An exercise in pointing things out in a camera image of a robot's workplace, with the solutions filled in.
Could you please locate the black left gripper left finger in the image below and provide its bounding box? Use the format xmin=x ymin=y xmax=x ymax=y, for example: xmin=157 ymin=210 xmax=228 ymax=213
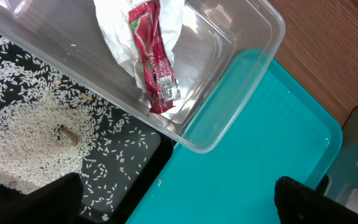
xmin=0 ymin=172 xmax=83 ymax=224

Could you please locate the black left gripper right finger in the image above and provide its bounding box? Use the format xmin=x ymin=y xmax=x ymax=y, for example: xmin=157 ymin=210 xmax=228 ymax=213
xmin=274 ymin=176 xmax=358 ymax=224

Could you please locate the red sauce packet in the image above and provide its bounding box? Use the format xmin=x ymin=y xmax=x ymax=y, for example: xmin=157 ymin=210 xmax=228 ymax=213
xmin=129 ymin=1 xmax=184 ymax=114

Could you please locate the white napkin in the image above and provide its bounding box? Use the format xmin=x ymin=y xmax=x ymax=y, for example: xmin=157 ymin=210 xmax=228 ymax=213
xmin=94 ymin=0 xmax=185 ymax=93

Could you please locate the teal plastic tray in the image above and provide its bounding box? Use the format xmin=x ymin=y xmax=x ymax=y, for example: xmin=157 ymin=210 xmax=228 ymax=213
xmin=129 ymin=61 xmax=342 ymax=224

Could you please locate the spilled rice pile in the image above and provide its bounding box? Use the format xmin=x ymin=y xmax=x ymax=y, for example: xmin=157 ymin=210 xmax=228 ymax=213
xmin=0 ymin=37 xmax=149 ymax=222

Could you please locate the black plastic tray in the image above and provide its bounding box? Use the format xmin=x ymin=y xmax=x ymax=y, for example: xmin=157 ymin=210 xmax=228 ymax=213
xmin=0 ymin=23 xmax=175 ymax=224

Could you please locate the clear plastic bin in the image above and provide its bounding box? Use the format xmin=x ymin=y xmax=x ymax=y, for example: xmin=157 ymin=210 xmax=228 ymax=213
xmin=0 ymin=1 xmax=285 ymax=153

